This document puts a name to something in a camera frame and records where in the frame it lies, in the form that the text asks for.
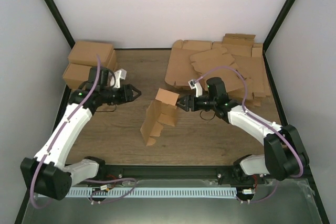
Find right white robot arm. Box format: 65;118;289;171
176;77;309;184

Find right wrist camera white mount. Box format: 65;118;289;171
188;79;203;97

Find stack of flat cardboard blanks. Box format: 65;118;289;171
165;34;271;106

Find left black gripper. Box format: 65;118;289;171
101;84;142;105

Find light blue slotted cable duct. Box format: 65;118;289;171
66;187;237;199

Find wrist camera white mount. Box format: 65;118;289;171
188;79;203;97
110;69;127;89

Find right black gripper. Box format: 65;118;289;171
175;94;217;112

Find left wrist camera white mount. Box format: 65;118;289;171
110;69;127;89

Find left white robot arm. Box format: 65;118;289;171
20;67;141;200

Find black aluminium frame rail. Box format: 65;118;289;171
83;165;260;185

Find cardboard box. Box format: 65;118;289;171
62;63;92;90
140;88;179;146
68;41;117;70

